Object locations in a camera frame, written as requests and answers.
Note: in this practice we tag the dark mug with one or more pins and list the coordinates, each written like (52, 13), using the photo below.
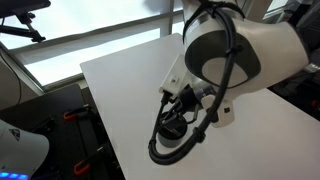
(170, 142)

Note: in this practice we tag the grey blue office chair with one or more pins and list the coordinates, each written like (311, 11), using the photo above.
(313, 73)

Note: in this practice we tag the black equipment stand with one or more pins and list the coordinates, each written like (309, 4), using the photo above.
(310, 13)

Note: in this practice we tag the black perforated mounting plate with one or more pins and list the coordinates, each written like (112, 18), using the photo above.
(66, 143)

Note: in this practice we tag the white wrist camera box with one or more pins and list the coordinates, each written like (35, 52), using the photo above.
(173, 80)

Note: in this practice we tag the grey window frame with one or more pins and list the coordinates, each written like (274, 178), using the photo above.
(100, 35)

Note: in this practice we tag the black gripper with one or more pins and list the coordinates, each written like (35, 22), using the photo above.
(189, 98)

